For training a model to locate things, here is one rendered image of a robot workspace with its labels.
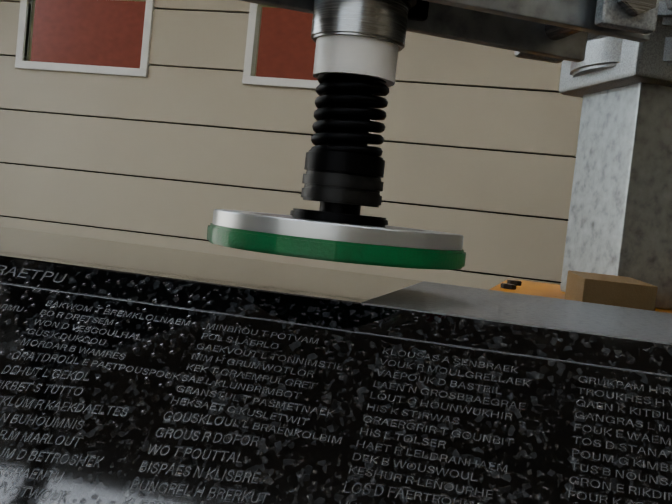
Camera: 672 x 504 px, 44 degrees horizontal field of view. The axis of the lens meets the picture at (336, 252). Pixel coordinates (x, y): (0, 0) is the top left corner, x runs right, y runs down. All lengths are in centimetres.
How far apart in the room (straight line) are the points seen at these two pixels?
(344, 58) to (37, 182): 753
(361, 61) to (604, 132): 91
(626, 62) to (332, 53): 83
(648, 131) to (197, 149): 618
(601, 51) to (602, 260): 35
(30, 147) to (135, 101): 114
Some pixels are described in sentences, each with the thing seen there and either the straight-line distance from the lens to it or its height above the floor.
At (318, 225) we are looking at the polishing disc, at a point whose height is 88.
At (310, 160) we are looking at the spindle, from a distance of 69.
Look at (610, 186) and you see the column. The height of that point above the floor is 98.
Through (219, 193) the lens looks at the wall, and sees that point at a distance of 731.
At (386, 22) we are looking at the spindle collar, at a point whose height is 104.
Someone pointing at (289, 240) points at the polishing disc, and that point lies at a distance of 60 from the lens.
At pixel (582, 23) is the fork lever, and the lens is 72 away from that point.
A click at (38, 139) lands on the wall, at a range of 818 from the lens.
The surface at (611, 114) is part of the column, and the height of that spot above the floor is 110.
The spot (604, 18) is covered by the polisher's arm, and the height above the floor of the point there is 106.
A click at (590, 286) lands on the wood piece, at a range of 122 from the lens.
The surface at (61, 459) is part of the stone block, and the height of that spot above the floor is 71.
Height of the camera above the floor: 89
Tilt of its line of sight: 3 degrees down
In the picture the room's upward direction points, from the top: 6 degrees clockwise
